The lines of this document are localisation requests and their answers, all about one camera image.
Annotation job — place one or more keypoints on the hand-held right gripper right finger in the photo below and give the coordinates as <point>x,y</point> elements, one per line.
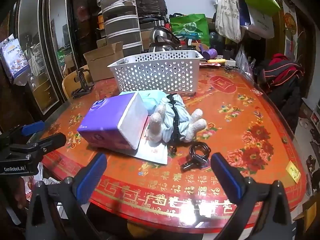
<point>227,177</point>

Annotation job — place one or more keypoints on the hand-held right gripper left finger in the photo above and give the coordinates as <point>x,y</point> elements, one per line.
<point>91,177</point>

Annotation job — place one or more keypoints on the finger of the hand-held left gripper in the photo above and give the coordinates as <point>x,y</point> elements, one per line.
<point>33,127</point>
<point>50,141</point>

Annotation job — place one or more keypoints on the purple tissue pack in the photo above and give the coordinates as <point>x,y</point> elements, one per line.
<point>110,122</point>

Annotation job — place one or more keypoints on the light blue gloves bundle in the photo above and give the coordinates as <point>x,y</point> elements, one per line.
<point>157,122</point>

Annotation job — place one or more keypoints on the blue plastic bag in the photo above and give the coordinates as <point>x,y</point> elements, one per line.
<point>150,101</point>

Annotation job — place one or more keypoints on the white perforated plastic basket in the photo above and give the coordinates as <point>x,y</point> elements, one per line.
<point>157,72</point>

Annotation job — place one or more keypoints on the wooden chair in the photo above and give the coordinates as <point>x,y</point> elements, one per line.
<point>68,82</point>

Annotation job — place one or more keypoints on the black phone stand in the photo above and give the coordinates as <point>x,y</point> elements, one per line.
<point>82,85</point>

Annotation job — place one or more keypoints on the clear bag with red paper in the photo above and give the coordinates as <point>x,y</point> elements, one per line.
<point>152,153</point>

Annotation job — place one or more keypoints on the yellow sticky note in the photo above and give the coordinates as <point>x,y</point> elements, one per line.
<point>293,171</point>

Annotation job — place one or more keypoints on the blue printed box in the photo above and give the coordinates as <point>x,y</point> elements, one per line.
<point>13,57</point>

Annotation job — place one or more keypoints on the dark glass door cabinet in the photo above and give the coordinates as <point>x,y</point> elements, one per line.
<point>50,42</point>

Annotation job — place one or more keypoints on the open cardboard box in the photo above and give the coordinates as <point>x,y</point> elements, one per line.
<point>102,62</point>

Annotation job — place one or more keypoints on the bunch of keys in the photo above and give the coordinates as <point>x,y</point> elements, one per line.
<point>231,67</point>

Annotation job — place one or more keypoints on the yellow flat object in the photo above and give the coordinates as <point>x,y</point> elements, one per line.
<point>216,61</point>

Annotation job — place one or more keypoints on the purple cup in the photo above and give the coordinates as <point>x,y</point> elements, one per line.
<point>210,53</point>

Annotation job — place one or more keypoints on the stacked round food containers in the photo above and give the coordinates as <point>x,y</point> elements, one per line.
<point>120,22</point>

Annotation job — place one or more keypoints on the stainless steel kettle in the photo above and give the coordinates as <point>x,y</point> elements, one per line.
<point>163,38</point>

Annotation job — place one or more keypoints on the green shopping bag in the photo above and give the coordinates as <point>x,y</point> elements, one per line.
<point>191,27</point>

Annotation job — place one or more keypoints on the white hanging bag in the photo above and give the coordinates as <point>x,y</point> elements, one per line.
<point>260,22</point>

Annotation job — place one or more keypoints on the white canvas tote bag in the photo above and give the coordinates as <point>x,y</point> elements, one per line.
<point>228,12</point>

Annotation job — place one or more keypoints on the black bag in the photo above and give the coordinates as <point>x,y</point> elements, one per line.
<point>151,1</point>

